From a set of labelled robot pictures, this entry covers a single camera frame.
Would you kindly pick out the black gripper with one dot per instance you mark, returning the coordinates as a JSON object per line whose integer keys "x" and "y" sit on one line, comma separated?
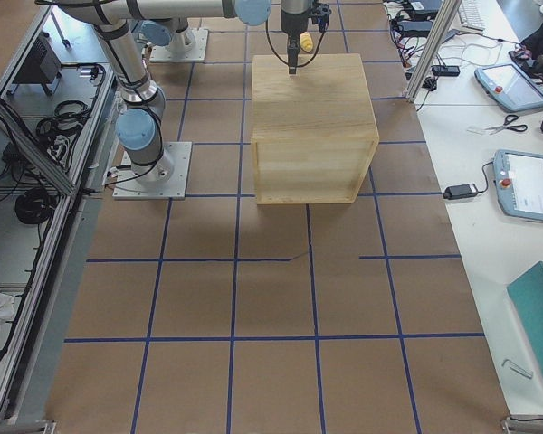
{"x": 292, "y": 25}

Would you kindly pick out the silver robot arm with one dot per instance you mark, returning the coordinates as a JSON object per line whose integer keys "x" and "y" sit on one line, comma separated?
{"x": 109, "y": 19}

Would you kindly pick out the light wooden drawer cabinet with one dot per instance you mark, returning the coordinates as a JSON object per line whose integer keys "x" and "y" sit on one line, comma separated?
{"x": 314, "y": 133}

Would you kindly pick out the striped bread roll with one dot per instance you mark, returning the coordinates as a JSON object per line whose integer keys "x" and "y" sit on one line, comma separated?
{"x": 306, "y": 42}

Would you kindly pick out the teach pendant far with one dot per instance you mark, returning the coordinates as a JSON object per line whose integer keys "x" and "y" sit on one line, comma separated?
{"x": 512, "y": 89}

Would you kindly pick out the teach pendant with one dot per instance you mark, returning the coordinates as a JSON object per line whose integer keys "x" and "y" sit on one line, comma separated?
{"x": 519, "y": 183}
{"x": 512, "y": 89}

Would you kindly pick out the black power adapter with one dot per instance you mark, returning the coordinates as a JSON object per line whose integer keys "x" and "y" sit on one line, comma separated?
{"x": 460, "y": 191}

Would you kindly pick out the teach pendant near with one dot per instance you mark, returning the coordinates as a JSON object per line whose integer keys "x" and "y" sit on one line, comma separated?
{"x": 519, "y": 183}

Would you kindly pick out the metal hex key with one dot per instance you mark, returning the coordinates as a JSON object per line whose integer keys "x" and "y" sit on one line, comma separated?
{"x": 515, "y": 367}

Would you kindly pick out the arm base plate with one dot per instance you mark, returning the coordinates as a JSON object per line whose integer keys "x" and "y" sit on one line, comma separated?
{"x": 166, "y": 179}
{"x": 187, "y": 46}

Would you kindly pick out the aluminium frame post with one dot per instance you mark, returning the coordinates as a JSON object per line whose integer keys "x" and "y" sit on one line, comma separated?
{"x": 433, "y": 43}

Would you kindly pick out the black handled scissors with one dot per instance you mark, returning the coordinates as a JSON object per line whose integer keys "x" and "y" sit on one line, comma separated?
{"x": 508, "y": 124}

